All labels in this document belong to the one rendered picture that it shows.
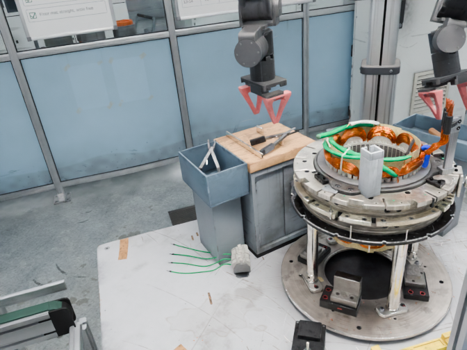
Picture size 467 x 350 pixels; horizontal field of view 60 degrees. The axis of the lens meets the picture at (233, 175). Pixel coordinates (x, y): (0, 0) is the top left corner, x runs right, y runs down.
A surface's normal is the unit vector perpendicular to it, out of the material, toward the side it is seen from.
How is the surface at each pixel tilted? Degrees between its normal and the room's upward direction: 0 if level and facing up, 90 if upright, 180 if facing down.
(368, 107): 90
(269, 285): 0
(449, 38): 77
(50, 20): 90
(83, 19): 90
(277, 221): 90
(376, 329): 0
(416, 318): 0
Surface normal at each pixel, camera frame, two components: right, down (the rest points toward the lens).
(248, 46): -0.32, 0.50
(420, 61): 0.32, 0.44
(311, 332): -0.09, -0.87
